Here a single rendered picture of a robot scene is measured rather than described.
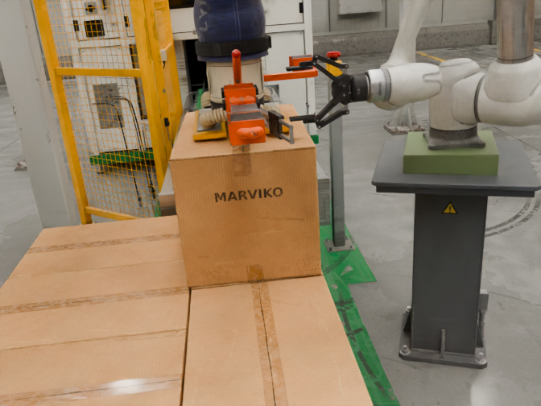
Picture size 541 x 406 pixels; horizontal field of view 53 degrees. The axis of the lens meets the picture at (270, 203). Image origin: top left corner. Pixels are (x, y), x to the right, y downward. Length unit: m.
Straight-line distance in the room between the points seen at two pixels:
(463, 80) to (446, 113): 0.11
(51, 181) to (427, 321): 1.99
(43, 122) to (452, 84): 1.99
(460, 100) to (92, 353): 1.31
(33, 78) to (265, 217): 1.72
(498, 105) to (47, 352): 1.45
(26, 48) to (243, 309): 1.87
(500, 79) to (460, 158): 0.26
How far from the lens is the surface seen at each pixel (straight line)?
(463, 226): 1.97
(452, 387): 2.12
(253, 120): 1.11
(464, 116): 1.86
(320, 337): 1.38
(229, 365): 1.32
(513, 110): 1.80
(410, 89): 1.53
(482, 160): 1.84
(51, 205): 3.12
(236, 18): 1.62
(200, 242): 1.57
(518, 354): 2.33
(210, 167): 1.49
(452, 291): 2.08
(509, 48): 1.77
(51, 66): 3.45
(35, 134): 3.01
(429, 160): 1.84
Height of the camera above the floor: 1.35
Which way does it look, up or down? 22 degrees down
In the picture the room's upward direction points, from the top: 4 degrees counter-clockwise
